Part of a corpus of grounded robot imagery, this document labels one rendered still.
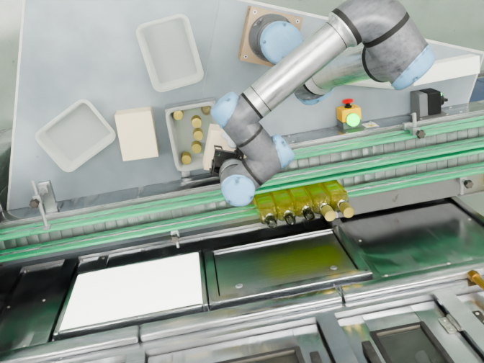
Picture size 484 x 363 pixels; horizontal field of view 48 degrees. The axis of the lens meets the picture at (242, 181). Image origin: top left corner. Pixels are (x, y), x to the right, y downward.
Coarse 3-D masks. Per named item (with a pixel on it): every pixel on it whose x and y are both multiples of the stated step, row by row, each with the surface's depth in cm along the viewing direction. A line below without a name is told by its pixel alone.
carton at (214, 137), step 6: (210, 126) 156; (216, 126) 158; (210, 132) 153; (216, 132) 153; (222, 132) 153; (210, 138) 153; (216, 138) 154; (222, 138) 154; (210, 144) 154; (216, 144) 154; (222, 144) 154; (210, 150) 154; (228, 150) 155; (204, 156) 161; (210, 156) 155; (204, 162) 158; (210, 162) 156; (204, 168) 156
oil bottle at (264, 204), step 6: (258, 198) 176; (264, 198) 175; (270, 198) 174; (258, 204) 172; (264, 204) 171; (270, 204) 170; (258, 210) 171; (264, 210) 167; (270, 210) 167; (276, 210) 168; (264, 216) 167; (276, 216) 168; (264, 222) 168
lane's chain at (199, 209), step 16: (448, 160) 191; (464, 160) 192; (480, 160) 193; (352, 176) 189; (368, 176) 190; (384, 176) 190; (400, 176) 191; (192, 208) 186; (208, 208) 187; (224, 208) 187; (96, 224) 184; (112, 224) 185; (16, 240) 182; (32, 240) 183; (48, 240) 184
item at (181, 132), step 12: (180, 108) 178; (192, 108) 179; (168, 120) 179; (180, 120) 186; (204, 120) 187; (180, 132) 188; (192, 132) 188; (204, 132) 189; (180, 144) 189; (204, 144) 190; (180, 156) 191; (192, 156) 191; (180, 168) 185; (192, 168) 185
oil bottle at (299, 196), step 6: (288, 192) 180; (294, 192) 175; (300, 192) 175; (306, 192) 174; (294, 198) 171; (300, 198) 170; (306, 198) 169; (300, 204) 168; (306, 204) 167; (312, 204) 168; (300, 210) 168; (312, 210) 168; (300, 216) 169
